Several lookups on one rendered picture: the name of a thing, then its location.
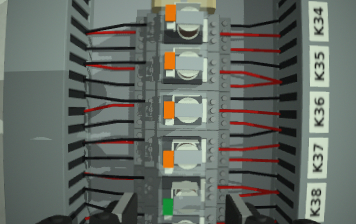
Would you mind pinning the grey relay panel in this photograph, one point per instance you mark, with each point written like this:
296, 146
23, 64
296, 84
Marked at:
51, 156

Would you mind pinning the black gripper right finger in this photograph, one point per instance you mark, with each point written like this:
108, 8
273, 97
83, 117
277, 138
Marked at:
236, 212

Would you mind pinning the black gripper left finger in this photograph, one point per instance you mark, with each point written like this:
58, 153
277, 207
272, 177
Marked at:
124, 211

